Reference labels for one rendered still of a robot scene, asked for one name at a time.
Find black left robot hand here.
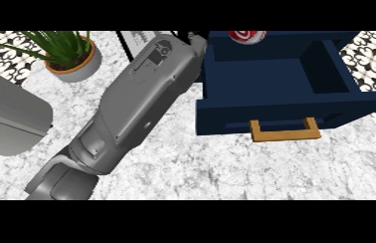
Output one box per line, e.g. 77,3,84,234
179,30,210,38

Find red and white can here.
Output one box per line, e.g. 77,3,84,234
226,30,269,46

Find navy blue open drawer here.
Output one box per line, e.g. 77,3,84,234
201,39,364,102

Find navy blue drawer front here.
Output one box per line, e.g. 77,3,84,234
193,91,376,137

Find black framed white picture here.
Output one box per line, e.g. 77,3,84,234
115,30,182,63

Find navy blue cabinet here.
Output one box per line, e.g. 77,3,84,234
204,30,363,63

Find green plant in grey pot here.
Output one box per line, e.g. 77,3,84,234
0,30,105,84

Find grey rounded appliance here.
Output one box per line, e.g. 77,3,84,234
0,75,55,157

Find wooden drawer handle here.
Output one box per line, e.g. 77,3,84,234
248,117,323,143

